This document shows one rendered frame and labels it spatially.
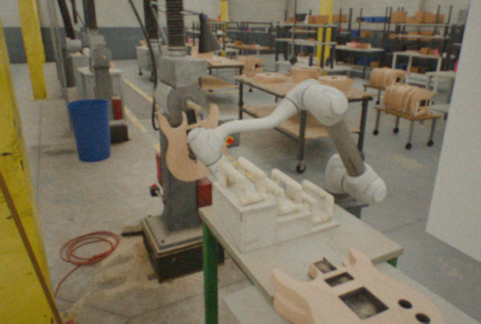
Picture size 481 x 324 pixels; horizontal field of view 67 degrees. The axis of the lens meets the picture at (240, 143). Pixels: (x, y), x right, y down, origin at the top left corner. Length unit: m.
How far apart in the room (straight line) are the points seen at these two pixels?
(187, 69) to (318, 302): 1.27
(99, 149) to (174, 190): 2.50
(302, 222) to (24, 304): 1.42
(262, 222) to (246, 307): 0.30
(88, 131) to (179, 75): 3.07
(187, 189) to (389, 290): 1.71
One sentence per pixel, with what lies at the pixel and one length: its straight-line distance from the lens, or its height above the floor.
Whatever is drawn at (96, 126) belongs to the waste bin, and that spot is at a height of 0.46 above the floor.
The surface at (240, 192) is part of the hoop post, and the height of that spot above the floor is 1.16.
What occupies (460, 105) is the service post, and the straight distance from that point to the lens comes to 0.21.
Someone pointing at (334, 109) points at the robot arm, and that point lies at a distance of 1.68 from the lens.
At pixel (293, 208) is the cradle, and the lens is 1.42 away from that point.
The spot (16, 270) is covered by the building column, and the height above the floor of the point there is 0.61.
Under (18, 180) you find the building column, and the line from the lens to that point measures 1.88.
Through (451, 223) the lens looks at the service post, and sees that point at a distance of 0.23.
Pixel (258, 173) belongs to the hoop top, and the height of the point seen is 1.21.
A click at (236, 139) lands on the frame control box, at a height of 0.98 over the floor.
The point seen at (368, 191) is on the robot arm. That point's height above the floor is 0.88.
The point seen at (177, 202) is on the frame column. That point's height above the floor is 0.52.
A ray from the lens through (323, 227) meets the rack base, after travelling 1.54.
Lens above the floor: 1.72
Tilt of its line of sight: 19 degrees down
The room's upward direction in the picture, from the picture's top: 1 degrees clockwise
